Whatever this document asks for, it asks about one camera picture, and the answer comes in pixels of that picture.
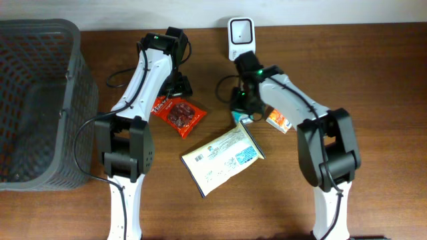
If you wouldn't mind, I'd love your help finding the green tissue pack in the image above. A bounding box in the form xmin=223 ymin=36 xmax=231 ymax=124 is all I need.
xmin=231 ymin=111 xmax=254 ymax=125

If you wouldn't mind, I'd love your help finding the red snack bag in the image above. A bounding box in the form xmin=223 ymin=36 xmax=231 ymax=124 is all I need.
xmin=151 ymin=96 xmax=207 ymax=139

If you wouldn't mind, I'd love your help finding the orange tissue pack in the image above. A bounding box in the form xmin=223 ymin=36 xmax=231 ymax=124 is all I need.
xmin=266 ymin=109 xmax=292 ymax=134

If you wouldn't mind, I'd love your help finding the cream biscuit packet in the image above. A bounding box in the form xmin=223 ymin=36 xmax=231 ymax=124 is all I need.
xmin=181 ymin=122 xmax=265 ymax=197

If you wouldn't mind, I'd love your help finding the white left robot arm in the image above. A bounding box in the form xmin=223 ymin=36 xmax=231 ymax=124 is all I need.
xmin=94 ymin=27 xmax=192 ymax=239

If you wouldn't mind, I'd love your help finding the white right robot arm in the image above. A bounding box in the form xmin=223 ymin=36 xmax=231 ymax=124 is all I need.
xmin=230 ymin=51 xmax=361 ymax=239

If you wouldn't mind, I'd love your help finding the white barcode scanner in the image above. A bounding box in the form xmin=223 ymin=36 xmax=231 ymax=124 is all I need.
xmin=228 ymin=17 xmax=256 ymax=61

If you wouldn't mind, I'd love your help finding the grey plastic mesh basket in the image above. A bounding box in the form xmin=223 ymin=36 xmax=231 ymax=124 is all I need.
xmin=1 ymin=19 xmax=99 ymax=191

